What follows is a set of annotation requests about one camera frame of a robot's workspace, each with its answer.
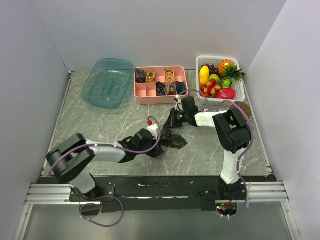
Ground red cherry bunch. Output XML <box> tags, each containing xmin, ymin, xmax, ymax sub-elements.
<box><xmin>200</xmin><ymin>78</ymin><xmax>222</xmax><ymax>98</ymax></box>

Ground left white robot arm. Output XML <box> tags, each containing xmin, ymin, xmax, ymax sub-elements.
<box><xmin>46</xmin><ymin>124</ymin><xmax>164</xmax><ymax>201</ymax></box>

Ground dark purple grapes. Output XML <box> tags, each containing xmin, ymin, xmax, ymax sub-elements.
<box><xmin>199</xmin><ymin>63</ymin><xmax>220</xmax><ymax>75</ymax></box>

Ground black rolled tie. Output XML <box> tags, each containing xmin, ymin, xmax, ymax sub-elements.
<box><xmin>175</xmin><ymin>81</ymin><xmax>188</xmax><ymax>95</ymax></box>

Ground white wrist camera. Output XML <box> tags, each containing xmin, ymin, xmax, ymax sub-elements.
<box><xmin>147</xmin><ymin>120</ymin><xmax>159</xmax><ymax>139</ymax></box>
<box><xmin>174</xmin><ymin>94</ymin><xmax>183</xmax><ymax>111</ymax></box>

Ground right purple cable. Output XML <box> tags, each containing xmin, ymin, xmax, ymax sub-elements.
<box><xmin>174</xmin><ymin>89</ymin><xmax>255</xmax><ymax>221</ymax></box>

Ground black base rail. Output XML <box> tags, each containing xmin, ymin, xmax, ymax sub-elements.
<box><xmin>37</xmin><ymin>174</ymin><xmax>276</xmax><ymax>215</ymax></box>

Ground yellow mango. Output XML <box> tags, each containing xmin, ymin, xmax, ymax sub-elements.
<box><xmin>199</xmin><ymin>65</ymin><xmax>210</xmax><ymax>85</ymax></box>

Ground orange blue rolled tie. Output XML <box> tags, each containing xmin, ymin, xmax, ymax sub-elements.
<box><xmin>165</xmin><ymin>82</ymin><xmax>177</xmax><ymax>96</ymax></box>

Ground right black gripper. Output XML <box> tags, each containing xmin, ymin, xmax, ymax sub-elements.
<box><xmin>163</xmin><ymin>108</ymin><xmax>189</xmax><ymax>129</ymax></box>

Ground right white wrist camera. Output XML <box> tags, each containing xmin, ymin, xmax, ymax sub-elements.
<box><xmin>174</xmin><ymin>94</ymin><xmax>183</xmax><ymax>111</ymax></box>

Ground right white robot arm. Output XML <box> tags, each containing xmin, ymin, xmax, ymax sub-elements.
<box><xmin>160</xmin><ymin>95</ymin><xmax>253</xmax><ymax>200</ymax></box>

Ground gold rolled tie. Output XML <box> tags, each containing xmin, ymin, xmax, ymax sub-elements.
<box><xmin>145</xmin><ymin>71</ymin><xmax>156</xmax><ymax>83</ymax></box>

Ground green leafy vegetable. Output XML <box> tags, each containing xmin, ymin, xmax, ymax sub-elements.
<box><xmin>221</xmin><ymin>78</ymin><xmax>234</xmax><ymax>88</ymax></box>

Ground teal transparent plastic bin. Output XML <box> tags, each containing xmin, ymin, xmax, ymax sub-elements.
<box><xmin>81</xmin><ymin>58</ymin><xmax>135</xmax><ymax>109</ymax></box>

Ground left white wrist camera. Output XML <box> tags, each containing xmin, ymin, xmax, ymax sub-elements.
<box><xmin>147</xmin><ymin>120</ymin><xmax>159</xmax><ymax>139</ymax></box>

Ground brown lidded white jar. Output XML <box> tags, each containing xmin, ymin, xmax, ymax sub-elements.
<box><xmin>234</xmin><ymin>101</ymin><xmax>252</xmax><ymax>119</ymax></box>

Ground orange pineapple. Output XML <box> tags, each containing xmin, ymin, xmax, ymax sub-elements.
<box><xmin>218</xmin><ymin>59</ymin><xmax>246</xmax><ymax>81</ymax></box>

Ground green apple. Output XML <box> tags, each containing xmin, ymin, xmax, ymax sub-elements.
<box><xmin>209</xmin><ymin>74</ymin><xmax>221</xmax><ymax>84</ymax></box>

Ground aluminium frame rail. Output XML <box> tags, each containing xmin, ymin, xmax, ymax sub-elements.
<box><xmin>24</xmin><ymin>182</ymin><xmax>289</xmax><ymax>205</ymax></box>

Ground pink dragon fruit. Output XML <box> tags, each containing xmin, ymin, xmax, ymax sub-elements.
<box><xmin>215</xmin><ymin>87</ymin><xmax>236</xmax><ymax>100</ymax></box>

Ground dark purple rolled tie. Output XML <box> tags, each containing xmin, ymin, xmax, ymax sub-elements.
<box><xmin>155</xmin><ymin>82</ymin><xmax>167</xmax><ymax>97</ymax></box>

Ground yellow patterned rolled tie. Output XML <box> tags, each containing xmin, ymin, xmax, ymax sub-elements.
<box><xmin>164</xmin><ymin>68</ymin><xmax>175</xmax><ymax>83</ymax></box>

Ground dark patterned necktie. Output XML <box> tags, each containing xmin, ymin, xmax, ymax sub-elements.
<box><xmin>160</xmin><ymin>128</ymin><xmax>188</xmax><ymax>150</ymax></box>

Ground pink compartment organizer box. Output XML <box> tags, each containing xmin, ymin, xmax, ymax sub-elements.
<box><xmin>133</xmin><ymin>65</ymin><xmax>189</xmax><ymax>105</ymax></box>

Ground dark brown rolled tie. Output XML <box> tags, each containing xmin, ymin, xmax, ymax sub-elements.
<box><xmin>134</xmin><ymin>68</ymin><xmax>146</xmax><ymax>84</ymax></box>

